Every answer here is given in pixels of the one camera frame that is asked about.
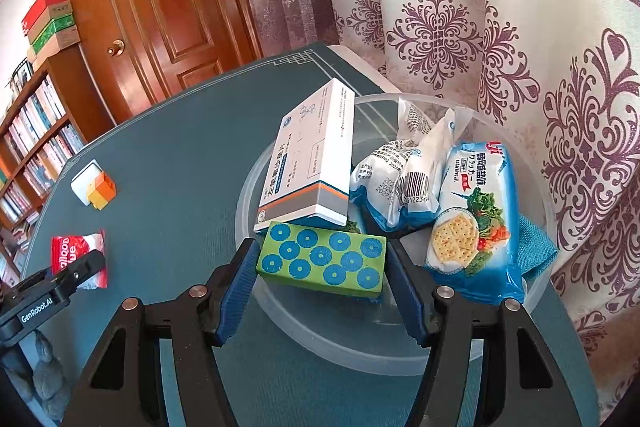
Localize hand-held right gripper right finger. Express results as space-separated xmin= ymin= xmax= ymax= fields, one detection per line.
xmin=386 ymin=239 xmax=583 ymax=427

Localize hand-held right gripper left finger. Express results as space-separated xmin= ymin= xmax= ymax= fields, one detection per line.
xmin=60 ymin=237 xmax=262 ymax=427

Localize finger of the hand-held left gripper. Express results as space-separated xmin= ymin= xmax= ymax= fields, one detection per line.
xmin=50 ymin=251 xmax=107 ymax=293

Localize clear plastic basin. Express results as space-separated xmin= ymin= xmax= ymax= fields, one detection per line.
xmin=234 ymin=92 xmax=563 ymax=375

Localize green dotted toy block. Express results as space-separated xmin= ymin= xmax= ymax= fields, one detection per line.
xmin=255 ymin=221 xmax=387 ymax=303

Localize blue cracker packet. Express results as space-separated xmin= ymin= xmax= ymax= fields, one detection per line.
xmin=424 ymin=139 xmax=526 ymax=305

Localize teal towel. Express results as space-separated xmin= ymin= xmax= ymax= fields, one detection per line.
xmin=517 ymin=214 xmax=559 ymax=280

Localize white medicine box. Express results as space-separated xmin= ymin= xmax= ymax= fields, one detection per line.
xmin=253 ymin=78 xmax=356 ymax=233

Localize red snack packet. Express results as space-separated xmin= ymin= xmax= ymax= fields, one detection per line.
xmin=51 ymin=229 xmax=108 ymax=290

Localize orange toy block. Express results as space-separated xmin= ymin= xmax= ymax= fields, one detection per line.
xmin=86 ymin=172 xmax=118 ymax=211

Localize small white box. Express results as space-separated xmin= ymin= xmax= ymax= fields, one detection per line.
xmin=71 ymin=161 xmax=103 ymax=202

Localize rows of books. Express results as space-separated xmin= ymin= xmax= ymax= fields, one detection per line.
xmin=0 ymin=77 xmax=86 ymax=258

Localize wooden bookshelf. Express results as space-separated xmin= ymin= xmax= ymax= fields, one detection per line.
xmin=0 ymin=44 xmax=113 ymax=278

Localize white purple patterned curtain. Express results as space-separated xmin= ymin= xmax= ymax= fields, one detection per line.
xmin=310 ymin=0 xmax=640 ymax=423

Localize red box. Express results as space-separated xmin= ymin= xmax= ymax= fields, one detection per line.
xmin=21 ymin=0 xmax=68 ymax=36

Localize brown wooden door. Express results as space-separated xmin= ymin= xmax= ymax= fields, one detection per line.
xmin=61 ymin=0 xmax=263 ymax=142

